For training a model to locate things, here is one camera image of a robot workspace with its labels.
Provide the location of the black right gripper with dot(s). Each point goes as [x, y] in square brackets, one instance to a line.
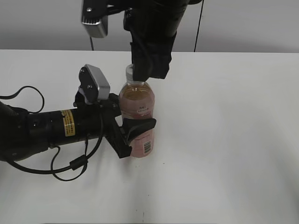
[159, 50]

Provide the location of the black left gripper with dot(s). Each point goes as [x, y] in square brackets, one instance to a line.
[101, 120]

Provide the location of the pink-label oolong tea bottle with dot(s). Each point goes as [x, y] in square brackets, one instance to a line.
[137, 102]

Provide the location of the white plastic bottle cap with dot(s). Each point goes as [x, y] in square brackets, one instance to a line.
[129, 73]

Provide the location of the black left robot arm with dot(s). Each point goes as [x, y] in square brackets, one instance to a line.
[24, 134]

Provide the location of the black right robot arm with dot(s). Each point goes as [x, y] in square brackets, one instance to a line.
[153, 26]

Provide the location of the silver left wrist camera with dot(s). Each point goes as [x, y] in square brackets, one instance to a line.
[94, 86]

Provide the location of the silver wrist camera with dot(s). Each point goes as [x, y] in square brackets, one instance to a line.
[94, 18]
[94, 86]

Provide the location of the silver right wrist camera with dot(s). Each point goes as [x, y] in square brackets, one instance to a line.
[94, 18]

